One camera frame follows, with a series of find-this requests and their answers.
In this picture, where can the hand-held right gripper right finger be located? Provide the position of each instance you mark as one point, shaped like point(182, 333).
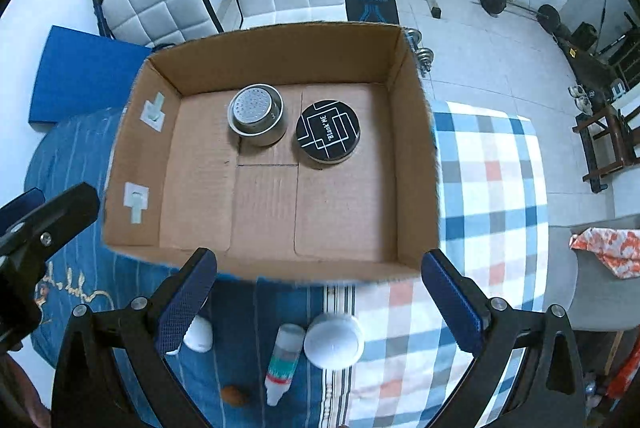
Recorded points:
point(451, 300)

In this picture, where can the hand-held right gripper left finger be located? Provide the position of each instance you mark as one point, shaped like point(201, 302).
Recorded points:
point(184, 303)

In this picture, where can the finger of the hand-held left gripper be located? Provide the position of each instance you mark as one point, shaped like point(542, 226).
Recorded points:
point(60, 213)
point(22, 202)

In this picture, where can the brown cardboard box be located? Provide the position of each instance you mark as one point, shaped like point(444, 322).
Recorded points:
point(310, 208)

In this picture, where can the person's left forearm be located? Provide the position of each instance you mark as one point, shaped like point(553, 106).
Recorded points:
point(17, 393)

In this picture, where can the small white rounded object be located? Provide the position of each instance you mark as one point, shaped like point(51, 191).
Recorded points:
point(200, 335)

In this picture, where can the blue striped blanket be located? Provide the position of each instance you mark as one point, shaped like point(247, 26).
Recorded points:
point(70, 148)

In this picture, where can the small brown nut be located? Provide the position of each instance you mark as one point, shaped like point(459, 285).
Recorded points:
point(234, 396)

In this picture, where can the small clear dropper bottle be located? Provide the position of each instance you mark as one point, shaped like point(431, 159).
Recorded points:
point(282, 363)

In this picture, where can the checkered blanket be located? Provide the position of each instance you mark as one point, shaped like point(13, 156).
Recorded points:
point(490, 188)

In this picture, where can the white round jar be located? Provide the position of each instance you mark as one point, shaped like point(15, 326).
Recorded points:
point(333, 340)

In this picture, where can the grey armchair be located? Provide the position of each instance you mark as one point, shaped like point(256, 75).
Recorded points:
point(592, 293)

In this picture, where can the blue foam mat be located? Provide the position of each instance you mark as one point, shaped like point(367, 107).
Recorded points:
point(85, 73)

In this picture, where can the orange floral cloth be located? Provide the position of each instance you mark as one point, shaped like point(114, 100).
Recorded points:
point(612, 248)

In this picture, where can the steel perforated filter basket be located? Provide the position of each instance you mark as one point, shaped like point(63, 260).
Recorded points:
point(257, 116)

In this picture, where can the black round tin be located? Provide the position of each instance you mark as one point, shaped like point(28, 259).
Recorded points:
point(327, 133)

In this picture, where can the dark wooden chair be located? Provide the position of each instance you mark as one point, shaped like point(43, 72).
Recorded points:
point(607, 143)

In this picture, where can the white quilted chair left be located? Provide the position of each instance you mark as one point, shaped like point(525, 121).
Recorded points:
point(155, 3)

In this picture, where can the chrome dumbbell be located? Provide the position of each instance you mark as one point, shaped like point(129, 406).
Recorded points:
point(424, 56)

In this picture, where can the black exercise bench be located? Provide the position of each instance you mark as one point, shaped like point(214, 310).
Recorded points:
point(587, 63)

